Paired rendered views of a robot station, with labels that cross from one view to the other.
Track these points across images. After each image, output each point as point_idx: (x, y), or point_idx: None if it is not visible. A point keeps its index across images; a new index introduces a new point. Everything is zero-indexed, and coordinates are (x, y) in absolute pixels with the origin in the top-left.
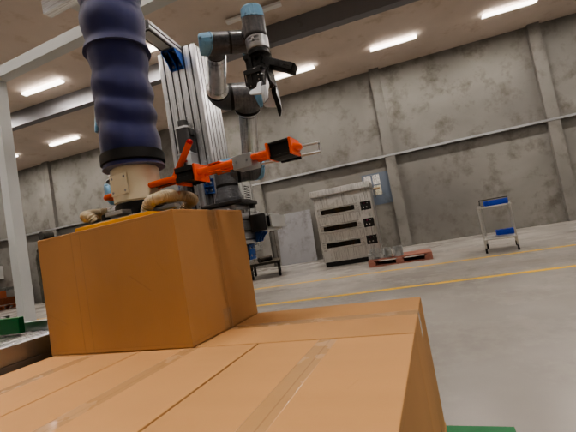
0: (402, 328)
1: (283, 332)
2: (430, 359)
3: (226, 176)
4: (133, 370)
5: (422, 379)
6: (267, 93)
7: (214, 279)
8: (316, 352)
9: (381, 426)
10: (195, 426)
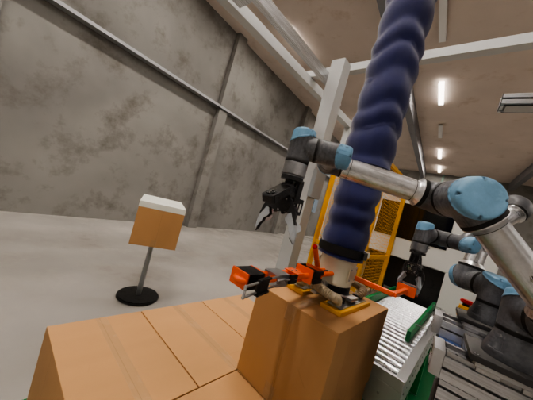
0: None
1: None
2: None
3: (503, 313)
4: (225, 344)
5: None
6: (256, 222)
7: (270, 353)
8: (138, 388)
9: (61, 352)
10: (135, 333)
